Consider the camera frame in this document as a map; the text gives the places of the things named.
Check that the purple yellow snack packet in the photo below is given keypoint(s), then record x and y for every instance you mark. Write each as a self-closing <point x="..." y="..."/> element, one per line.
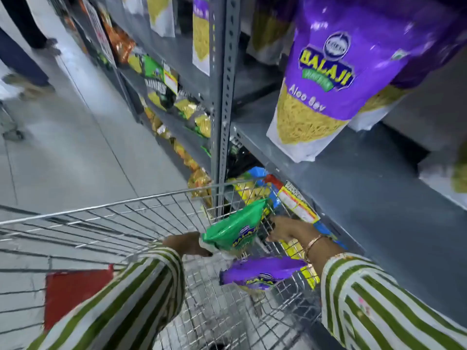
<point x="200" y="36"/>

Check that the person's left fingers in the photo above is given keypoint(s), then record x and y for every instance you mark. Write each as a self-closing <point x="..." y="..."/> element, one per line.
<point x="206" y="253"/>

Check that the yellow shelf price tag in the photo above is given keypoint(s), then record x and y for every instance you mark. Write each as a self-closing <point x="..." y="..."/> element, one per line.
<point x="297" y="202"/>
<point x="170" y="79"/>

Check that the white yellow snack packet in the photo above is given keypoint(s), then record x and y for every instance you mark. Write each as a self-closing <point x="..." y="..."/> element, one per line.
<point x="160" y="14"/>

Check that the green yellow snack packets row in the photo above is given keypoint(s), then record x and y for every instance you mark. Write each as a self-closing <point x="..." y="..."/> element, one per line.
<point x="171" y="105"/>

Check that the large purple snack packet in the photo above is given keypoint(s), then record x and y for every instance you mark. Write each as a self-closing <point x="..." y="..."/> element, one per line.
<point x="335" y="69"/>

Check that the red cart seat flap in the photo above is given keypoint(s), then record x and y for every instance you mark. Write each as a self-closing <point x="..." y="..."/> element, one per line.
<point x="73" y="291"/>

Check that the grey metal shelf rack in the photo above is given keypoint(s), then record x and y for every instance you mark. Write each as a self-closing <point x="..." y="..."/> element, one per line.
<point x="365" y="185"/>

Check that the person's right hand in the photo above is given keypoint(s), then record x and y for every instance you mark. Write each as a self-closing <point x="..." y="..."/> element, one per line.
<point x="288" y="227"/>

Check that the person's left hand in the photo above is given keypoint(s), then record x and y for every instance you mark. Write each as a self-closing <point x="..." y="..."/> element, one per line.
<point x="182" y="243"/>

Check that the person's right forearm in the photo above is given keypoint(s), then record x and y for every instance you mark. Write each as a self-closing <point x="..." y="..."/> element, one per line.
<point x="372" y="298"/>

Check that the orange snack packets row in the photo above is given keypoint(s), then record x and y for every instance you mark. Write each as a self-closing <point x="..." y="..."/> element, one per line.
<point x="118" y="40"/>

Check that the small purple snack packet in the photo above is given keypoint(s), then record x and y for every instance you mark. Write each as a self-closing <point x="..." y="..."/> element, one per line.
<point x="262" y="271"/>

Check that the person's right thumb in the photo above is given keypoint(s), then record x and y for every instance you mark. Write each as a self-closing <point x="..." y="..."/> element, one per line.
<point x="275" y="236"/>

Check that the blue yellow snack packets pile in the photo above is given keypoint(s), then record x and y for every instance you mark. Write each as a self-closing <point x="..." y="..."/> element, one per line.
<point x="255" y="185"/>

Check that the white green snack packet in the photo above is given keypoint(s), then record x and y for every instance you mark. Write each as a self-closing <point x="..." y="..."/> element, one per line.
<point x="447" y="174"/>

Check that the gold bangle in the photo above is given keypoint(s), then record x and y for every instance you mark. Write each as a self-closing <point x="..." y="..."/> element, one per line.
<point x="314" y="243"/>

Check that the white hanging sign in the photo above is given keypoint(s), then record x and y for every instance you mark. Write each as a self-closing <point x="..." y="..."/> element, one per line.
<point x="100" y="32"/>

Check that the person's left forearm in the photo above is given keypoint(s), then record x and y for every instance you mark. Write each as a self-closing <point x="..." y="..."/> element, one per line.
<point x="120" y="302"/>

